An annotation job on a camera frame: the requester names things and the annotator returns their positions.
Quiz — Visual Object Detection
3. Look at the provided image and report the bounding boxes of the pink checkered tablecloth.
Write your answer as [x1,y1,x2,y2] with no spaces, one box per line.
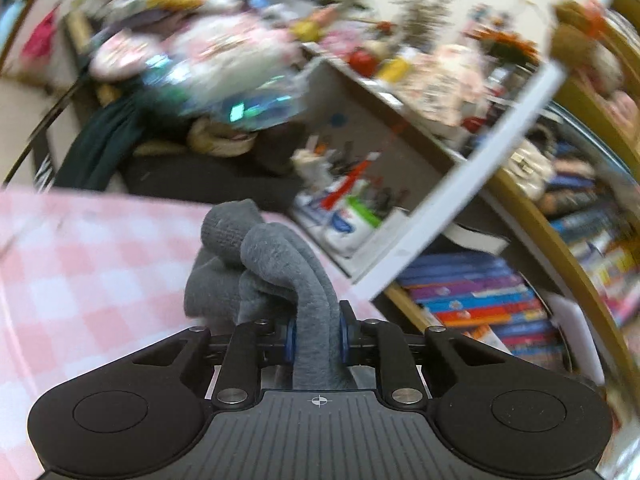
[0,190,386,480]

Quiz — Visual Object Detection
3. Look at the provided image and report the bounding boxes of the thick white book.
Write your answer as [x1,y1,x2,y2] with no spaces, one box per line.
[445,225,508,256]

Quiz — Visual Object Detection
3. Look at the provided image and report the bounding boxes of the row of upright books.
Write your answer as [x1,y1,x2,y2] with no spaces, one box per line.
[540,145,640,326]

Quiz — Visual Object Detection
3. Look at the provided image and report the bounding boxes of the red apple ornament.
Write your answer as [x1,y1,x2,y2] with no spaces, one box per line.
[347,49,378,77]

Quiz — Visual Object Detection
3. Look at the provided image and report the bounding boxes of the white handbag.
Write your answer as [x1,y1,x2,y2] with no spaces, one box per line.
[502,127,556,201]

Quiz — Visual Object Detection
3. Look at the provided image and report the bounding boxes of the wooden bookshelf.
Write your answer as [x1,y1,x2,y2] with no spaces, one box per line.
[385,0,640,391]

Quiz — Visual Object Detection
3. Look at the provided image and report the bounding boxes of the white carton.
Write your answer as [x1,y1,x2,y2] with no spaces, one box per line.
[350,207,408,281]

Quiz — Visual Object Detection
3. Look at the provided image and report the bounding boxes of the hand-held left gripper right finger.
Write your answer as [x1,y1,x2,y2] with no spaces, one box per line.
[338,301,509,412]

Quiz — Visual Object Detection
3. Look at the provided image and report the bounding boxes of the woven basket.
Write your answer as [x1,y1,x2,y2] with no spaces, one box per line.
[187,120,256,158]

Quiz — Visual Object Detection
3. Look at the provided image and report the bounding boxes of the brown plush toy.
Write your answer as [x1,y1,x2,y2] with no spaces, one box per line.
[552,0,626,96]

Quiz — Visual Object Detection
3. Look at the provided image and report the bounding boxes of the red and white tube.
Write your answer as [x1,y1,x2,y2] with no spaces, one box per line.
[322,152,381,208]

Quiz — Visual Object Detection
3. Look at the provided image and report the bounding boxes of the bright pink cloth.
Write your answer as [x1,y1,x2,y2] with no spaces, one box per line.
[20,7,61,61]

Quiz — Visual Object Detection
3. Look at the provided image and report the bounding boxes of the round pink cushion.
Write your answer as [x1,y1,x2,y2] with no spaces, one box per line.
[90,30,161,81]

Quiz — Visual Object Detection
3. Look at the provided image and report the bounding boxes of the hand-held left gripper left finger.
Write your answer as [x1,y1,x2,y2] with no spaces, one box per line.
[132,319,299,409]

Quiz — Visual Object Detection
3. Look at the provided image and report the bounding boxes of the yellow can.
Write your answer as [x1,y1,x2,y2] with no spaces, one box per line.
[377,57,411,83]

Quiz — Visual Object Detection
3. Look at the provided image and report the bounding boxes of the dark green cloth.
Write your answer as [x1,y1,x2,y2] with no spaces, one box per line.
[55,95,186,191]

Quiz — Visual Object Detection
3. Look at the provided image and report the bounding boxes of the black box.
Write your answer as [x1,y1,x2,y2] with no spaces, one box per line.
[122,152,301,213]

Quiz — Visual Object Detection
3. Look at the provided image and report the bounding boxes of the pink and white plush cushion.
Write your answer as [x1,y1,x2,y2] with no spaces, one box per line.
[170,15,301,86]

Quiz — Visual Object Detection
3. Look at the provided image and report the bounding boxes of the orange flowers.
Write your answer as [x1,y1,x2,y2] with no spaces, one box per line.
[465,27,541,63]

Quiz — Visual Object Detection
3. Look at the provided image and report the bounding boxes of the stack of colourful books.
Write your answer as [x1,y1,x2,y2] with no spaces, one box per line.
[397,252,566,371]

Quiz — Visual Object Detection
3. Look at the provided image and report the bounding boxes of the floral patterned bag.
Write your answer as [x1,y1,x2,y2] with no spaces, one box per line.
[400,45,496,126]

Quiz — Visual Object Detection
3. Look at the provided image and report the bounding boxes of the dried flower twigs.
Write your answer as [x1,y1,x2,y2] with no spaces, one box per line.
[385,0,468,51]

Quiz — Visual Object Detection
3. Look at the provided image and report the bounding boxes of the white shelf unit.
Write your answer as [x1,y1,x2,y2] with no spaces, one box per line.
[300,55,568,301]

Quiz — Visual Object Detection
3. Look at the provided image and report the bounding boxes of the white jar with green lid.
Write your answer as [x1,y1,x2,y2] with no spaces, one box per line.
[325,195,383,256]

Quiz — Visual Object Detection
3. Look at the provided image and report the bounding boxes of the grey pants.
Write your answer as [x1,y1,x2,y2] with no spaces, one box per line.
[184,199,358,391]

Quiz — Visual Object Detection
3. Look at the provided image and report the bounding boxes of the iridescent bag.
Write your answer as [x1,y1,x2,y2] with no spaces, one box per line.
[142,57,306,131]

